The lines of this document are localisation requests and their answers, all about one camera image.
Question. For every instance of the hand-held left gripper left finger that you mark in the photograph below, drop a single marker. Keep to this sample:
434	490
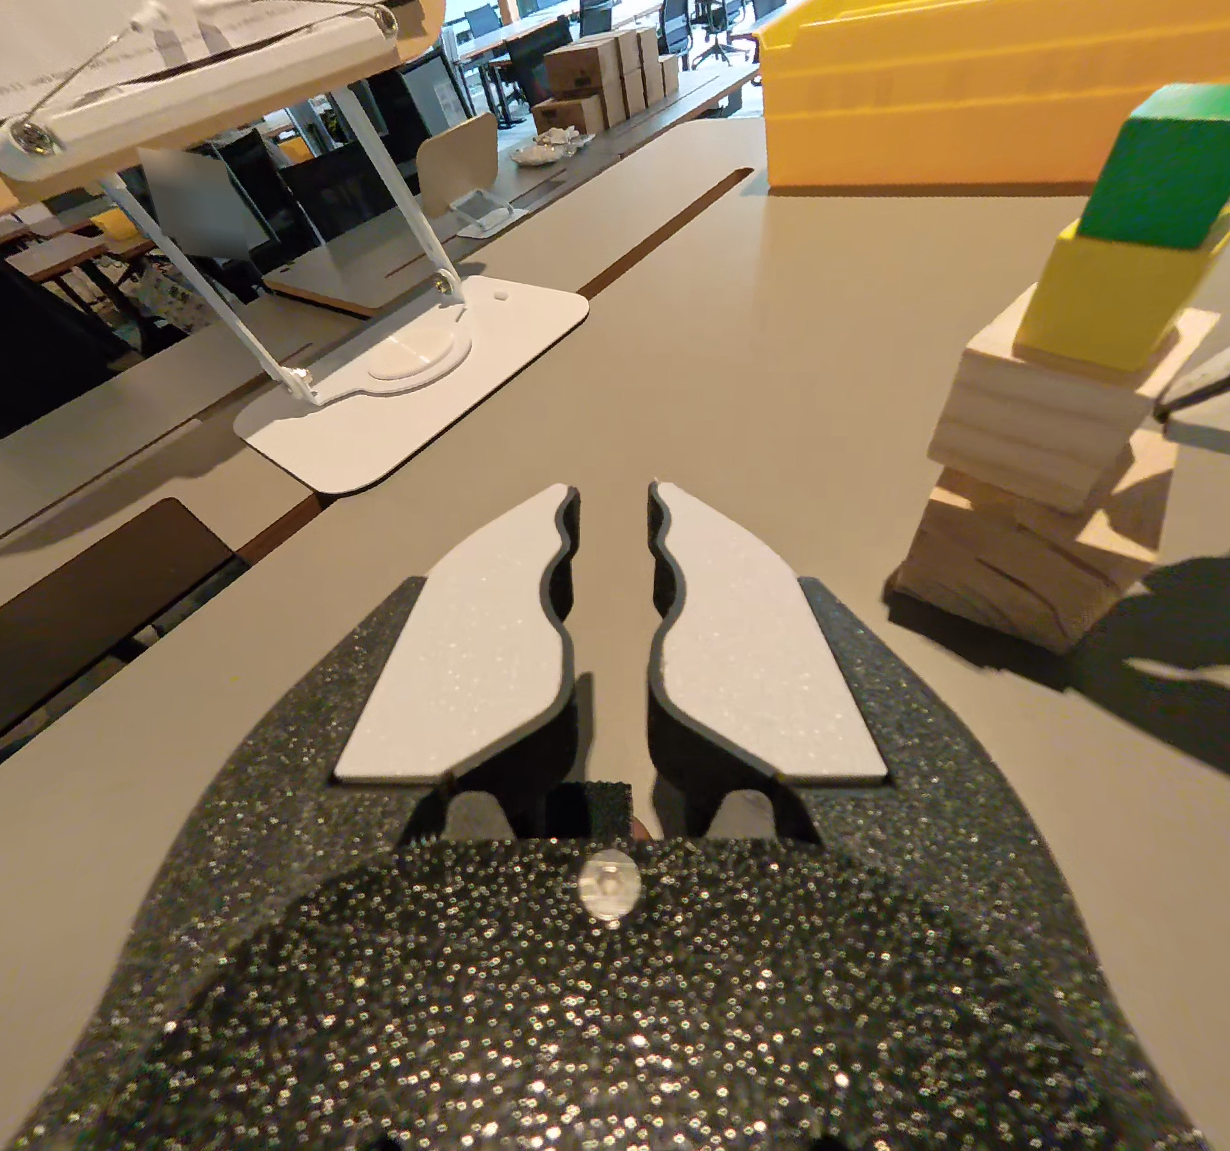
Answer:
460	651

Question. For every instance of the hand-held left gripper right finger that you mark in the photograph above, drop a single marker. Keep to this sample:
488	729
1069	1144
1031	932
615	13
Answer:
759	661

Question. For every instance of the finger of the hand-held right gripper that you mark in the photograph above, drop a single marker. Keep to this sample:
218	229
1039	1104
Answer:
1206	421

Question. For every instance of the yellow wooden cube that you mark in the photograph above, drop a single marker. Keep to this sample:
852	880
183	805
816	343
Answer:
1095	305

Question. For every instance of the plain wooden cube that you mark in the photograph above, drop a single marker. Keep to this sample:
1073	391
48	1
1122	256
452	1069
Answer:
1027	411
1000	564

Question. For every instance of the green wooden cube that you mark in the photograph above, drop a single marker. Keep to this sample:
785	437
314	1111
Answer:
1162	170

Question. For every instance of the white overhead stand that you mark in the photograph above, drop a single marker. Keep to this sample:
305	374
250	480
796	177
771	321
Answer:
432	402

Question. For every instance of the yellow plastic bin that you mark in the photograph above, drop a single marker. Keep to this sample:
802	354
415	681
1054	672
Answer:
961	27
961	137

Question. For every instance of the small white holder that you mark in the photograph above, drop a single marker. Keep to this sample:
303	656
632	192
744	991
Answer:
490	214

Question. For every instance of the small wooden panel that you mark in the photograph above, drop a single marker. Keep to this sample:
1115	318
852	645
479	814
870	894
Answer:
459	161

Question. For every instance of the crumpled clear wrap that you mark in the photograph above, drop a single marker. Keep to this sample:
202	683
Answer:
550	149

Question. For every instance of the stack of cardboard boxes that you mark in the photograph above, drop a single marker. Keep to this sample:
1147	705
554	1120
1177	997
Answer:
586	75

